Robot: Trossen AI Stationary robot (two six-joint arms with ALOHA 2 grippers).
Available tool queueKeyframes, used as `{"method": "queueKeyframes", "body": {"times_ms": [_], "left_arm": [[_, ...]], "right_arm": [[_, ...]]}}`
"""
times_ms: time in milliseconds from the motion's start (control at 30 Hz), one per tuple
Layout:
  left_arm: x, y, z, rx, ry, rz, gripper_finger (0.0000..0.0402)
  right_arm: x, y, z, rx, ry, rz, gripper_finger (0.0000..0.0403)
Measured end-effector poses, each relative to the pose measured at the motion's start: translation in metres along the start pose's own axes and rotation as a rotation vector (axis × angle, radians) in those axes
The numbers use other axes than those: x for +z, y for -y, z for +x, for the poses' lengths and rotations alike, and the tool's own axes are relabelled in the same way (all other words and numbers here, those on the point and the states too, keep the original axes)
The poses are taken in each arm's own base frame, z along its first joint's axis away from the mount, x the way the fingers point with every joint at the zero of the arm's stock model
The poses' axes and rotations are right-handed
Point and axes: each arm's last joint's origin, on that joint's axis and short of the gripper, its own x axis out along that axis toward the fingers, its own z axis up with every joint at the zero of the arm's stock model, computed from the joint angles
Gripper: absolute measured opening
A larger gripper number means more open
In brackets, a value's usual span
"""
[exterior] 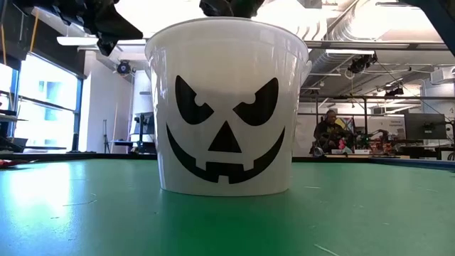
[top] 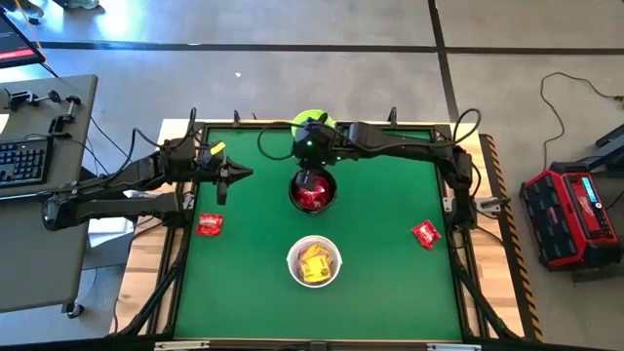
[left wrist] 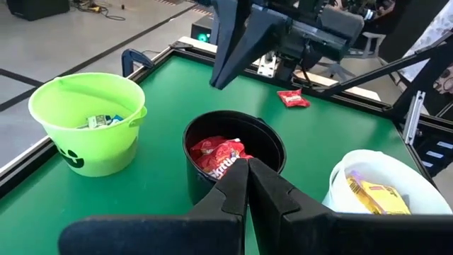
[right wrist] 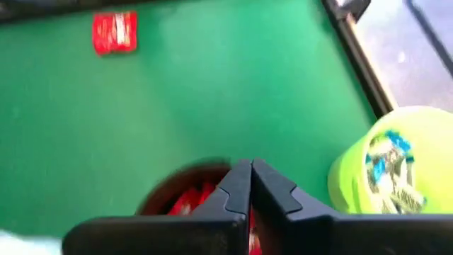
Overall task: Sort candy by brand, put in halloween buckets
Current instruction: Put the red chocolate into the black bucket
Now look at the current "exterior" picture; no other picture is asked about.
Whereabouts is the red candy packet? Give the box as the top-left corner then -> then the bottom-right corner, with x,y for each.
0,159 -> 28,168

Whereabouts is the black round ceiling lamp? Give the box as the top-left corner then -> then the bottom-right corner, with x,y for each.
115,59 -> 133,76

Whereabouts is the white ceiling light fixture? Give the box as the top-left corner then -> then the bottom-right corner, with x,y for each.
55,35 -> 147,47

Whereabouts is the white jack-o-lantern face bucket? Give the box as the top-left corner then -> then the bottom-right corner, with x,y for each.
144,16 -> 313,197

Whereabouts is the monitor on black rolling stand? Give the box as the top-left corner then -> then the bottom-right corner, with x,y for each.
112,112 -> 157,154

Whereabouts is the black tripod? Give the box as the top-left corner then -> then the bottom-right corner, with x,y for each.
102,119 -> 111,153

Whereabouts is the ceiling light strip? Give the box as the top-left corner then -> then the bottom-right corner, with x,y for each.
325,48 -> 377,56

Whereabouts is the black track spotlight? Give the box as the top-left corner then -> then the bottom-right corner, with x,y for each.
347,53 -> 378,75
384,85 -> 405,97

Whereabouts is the person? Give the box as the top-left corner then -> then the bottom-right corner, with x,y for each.
311,109 -> 353,156

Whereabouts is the colourful patterned quilt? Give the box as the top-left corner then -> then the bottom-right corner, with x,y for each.
336,116 -> 355,150

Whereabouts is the black metal rack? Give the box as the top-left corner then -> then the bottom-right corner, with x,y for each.
300,94 -> 455,157

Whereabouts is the green table mat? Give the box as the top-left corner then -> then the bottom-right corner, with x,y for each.
0,159 -> 455,256

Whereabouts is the background robot rig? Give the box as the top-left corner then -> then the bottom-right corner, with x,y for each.
351,128 -> 397,157

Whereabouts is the white ceiling unit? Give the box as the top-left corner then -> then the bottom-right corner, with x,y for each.
429,66 -> 455,85

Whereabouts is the dark background monitor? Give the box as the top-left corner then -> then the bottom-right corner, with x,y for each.
404,112 -> 448,141

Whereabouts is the yellow hanging cable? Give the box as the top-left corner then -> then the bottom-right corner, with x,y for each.
28,9 -> 41,54
0,23 -> 7,67

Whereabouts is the large glass window wall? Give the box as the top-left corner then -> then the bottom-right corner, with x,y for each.
0,53 -> 85,154

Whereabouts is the silver ventilation duct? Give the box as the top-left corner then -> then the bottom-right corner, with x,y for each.
309,0 -> 402,43

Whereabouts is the dark ceiling rail fixture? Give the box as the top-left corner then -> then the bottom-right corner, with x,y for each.
375,1 -> 410,10

